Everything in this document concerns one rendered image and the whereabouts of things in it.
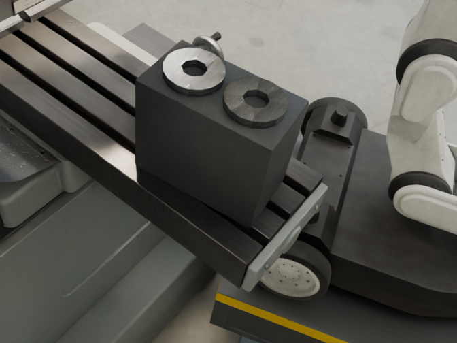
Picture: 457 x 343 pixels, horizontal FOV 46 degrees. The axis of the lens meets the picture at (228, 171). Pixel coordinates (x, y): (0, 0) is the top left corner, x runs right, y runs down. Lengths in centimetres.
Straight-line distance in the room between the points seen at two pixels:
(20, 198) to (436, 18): 81
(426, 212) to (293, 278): 35
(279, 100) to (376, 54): 218
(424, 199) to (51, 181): 81
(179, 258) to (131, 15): 151
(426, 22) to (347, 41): 187
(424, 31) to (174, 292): 101
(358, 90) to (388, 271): 144
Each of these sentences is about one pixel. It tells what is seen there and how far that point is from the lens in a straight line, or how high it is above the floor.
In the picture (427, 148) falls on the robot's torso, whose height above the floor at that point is 82.
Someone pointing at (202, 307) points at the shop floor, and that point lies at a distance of 182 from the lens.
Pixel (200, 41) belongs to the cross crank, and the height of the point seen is 68.
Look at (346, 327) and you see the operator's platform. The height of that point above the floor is 40.
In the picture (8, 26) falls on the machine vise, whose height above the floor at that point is 95.
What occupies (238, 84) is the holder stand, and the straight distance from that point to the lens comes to 76.
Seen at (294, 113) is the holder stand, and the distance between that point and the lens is 76.
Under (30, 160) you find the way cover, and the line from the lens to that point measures 102.
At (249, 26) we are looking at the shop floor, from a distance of 286.
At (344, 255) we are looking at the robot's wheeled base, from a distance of 133.
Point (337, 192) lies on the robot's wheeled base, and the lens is 140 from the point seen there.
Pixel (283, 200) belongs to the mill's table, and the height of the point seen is 94.
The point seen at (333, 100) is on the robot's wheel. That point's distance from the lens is 163.
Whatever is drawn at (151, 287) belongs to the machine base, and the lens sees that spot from 162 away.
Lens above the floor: 164
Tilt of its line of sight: 50 degrees down
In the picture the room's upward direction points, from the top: 12 degrees clockwise
